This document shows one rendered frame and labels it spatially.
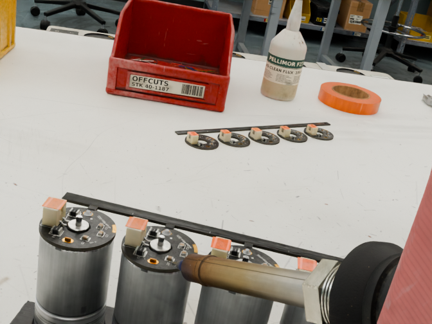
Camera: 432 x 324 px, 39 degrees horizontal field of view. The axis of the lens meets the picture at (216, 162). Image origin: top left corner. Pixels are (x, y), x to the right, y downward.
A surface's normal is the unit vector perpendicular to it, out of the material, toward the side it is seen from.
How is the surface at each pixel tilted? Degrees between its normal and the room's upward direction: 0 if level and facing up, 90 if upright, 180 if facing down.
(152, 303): 90
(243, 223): 0
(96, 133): 0
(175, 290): 90
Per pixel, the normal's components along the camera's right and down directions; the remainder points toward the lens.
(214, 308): -0.66, 0.21
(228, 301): -0.37, 0.33
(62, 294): -0.12, 0.40
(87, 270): 0.46, 0.45
